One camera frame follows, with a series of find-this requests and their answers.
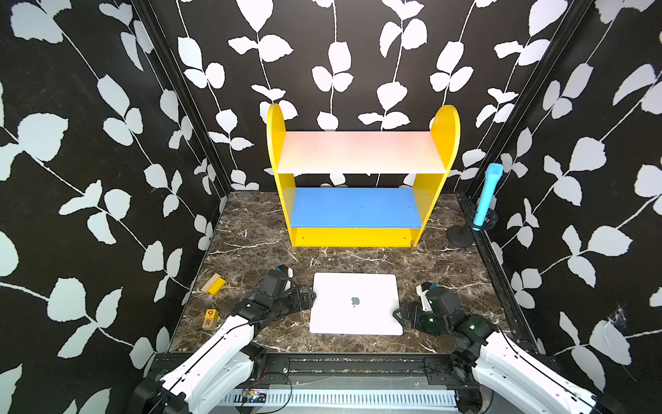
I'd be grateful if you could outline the silver laptop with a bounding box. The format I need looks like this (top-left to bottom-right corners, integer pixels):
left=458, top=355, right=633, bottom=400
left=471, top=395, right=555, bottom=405
left=310, top=273, right=403, bottom=336

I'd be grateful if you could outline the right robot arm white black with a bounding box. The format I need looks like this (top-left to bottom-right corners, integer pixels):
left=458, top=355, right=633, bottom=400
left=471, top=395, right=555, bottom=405
left=392, top=282, right=625, bottom=413

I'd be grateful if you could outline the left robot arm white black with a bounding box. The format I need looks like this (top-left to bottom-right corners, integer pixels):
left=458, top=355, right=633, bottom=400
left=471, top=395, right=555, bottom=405
left=127, top=266, right=317, bottom=413

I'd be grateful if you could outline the yellow wooden block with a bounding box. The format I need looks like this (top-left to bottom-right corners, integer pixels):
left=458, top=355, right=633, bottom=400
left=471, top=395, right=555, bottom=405
left=201, top=274, right=227, bottom=296

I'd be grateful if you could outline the wooden number nine block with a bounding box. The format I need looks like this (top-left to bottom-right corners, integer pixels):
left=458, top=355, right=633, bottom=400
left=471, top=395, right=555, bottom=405
left=202, top=309, right=219, bottom=331

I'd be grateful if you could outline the small circuit board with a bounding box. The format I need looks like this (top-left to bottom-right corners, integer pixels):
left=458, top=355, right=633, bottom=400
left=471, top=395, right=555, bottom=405
left=238, top=390, right=267, bottom=405

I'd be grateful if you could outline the yellow shelf with coloured boards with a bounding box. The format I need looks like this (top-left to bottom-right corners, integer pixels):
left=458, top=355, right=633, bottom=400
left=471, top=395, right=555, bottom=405
left=267, top=105, right=460, bottom=248

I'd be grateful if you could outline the blue toy microphone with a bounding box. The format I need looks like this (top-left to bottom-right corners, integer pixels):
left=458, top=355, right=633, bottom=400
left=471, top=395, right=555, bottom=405
left=472, top=163, right=503, bottom=230

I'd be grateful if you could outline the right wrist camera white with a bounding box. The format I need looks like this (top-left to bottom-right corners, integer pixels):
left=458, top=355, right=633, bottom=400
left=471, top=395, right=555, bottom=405
left=417, top=282, right=436, bottom=312

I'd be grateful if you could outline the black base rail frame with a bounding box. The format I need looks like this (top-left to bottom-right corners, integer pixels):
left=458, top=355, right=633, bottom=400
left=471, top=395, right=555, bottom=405
left=265, top=353, right=453, bottom=385

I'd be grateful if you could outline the perforated white rail strip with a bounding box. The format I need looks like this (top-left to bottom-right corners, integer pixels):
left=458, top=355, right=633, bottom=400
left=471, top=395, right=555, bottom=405
left=217, top=389, right=457, bottom=411

